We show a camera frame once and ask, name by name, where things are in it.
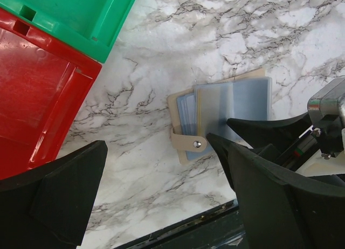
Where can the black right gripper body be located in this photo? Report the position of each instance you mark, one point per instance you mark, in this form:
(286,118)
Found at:
(317,152)

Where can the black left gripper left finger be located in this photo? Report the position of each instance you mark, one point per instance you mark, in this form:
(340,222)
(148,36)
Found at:
(50,206)

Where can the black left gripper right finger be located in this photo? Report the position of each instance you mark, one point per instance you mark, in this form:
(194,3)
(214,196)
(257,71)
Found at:
(283,209)

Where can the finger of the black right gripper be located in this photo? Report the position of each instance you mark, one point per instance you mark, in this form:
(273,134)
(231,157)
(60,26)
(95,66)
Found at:
(221,146)
(280,133)

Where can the beige card holder wallet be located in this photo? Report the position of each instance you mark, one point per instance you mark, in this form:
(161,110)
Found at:
(246,96)

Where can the gold credit card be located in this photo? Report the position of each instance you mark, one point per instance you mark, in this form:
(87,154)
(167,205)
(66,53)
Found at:
(199,103)

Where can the red plastic bin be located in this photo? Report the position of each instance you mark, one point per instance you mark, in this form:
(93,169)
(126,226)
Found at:
(43,84)

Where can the green plastic bin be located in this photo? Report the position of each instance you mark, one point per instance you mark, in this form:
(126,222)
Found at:
(89,26)

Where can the black table front rail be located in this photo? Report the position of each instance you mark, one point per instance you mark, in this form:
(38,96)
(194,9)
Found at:
(219,227)

